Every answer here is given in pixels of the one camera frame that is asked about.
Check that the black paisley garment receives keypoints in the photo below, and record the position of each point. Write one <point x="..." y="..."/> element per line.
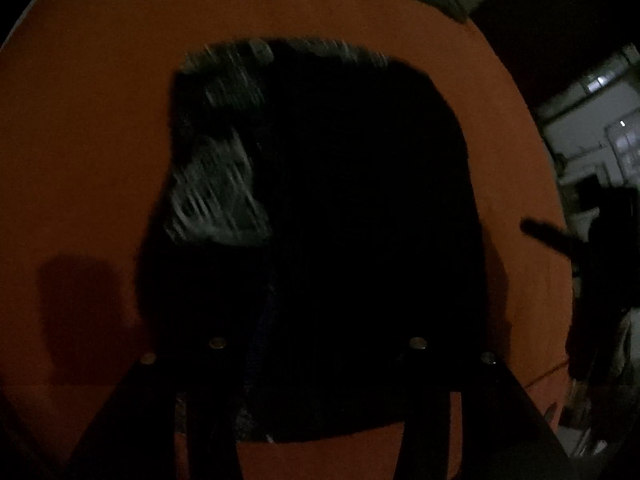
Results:
<point x="350" y="185"/>

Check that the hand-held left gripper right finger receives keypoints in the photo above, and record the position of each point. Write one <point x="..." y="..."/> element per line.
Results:
<point x="400" y="355"/>

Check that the orange blanket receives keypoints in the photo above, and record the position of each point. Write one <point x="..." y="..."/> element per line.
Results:
<point x="90" y="135"/>

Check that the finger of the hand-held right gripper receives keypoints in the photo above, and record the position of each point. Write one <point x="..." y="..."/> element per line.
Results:
<point x="545" y="235"/>

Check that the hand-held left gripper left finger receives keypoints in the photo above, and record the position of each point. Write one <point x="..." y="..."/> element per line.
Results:
<point x="257" y="330"/>

